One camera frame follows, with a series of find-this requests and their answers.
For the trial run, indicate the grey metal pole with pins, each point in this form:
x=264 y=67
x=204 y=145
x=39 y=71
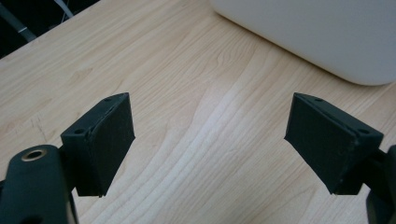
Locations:
x=17 y=25

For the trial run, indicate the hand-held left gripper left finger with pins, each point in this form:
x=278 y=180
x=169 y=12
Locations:
x=102 y=146

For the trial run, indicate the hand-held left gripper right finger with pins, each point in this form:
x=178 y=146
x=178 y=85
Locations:
x=323 y=143

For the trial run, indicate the white metal stand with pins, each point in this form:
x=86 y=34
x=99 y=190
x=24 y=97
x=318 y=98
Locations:
x=64 y=7

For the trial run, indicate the white plastic storage bin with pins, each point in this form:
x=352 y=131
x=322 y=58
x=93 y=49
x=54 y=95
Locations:
x=314 y=34

